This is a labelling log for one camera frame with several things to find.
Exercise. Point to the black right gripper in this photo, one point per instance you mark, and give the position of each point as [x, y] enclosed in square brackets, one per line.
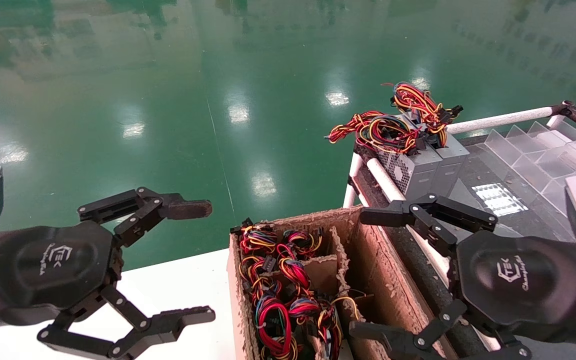
[518, 280]

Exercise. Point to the brown cardboard box with dividers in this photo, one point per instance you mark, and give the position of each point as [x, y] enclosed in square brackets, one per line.
[373, 260]

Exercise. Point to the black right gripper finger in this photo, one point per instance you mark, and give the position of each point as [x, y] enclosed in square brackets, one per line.
[383, 216]

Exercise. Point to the white pipe rail frame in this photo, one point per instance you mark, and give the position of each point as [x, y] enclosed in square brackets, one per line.
[370, 187]

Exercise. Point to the white frame leg pipe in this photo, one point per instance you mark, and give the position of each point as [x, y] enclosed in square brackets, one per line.
[354, 172]

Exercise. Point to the black pipe connector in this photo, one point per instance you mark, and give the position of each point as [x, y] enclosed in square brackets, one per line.
[568, 107]

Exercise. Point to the clear acrylic divider tray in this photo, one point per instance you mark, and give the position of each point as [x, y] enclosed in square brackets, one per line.
[533, 155]

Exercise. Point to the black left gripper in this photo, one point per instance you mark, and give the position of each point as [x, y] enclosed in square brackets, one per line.
[53, 262]

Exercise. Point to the grey power supply with grille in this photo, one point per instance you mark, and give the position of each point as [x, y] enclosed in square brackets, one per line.
[418, 172]

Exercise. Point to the long white frame pipe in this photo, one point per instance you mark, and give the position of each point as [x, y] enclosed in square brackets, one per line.
[383, 177]

